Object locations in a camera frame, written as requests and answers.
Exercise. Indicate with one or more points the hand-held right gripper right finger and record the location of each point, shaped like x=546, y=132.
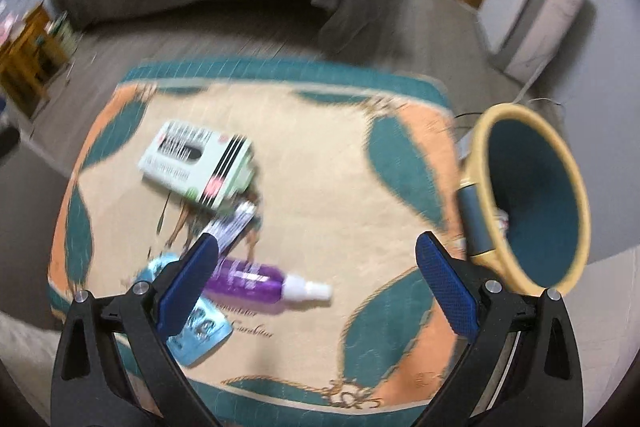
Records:
x=445, y=287

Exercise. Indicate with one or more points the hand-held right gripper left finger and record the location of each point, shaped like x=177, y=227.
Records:
x=190, y=277

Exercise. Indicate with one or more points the purple spray bottle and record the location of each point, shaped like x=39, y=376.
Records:
x=250, y=279

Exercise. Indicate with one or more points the yellow bin with teal inside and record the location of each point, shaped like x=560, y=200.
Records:
x=530, y=197

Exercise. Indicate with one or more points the light blue packet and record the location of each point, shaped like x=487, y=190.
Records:
x=200, y=337

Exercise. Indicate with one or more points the silver striped packet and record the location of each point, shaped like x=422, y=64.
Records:
x=235, y=227

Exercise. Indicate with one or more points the white and green box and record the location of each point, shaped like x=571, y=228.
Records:
x=185, y=157

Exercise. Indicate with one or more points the teal and orange patterned rug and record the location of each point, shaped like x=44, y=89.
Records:
x=325, y=182

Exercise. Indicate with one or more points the wooden nightstand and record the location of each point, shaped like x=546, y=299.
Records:
x=25, y=67

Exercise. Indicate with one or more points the white air purifier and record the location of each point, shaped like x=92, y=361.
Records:
x=530, y=7

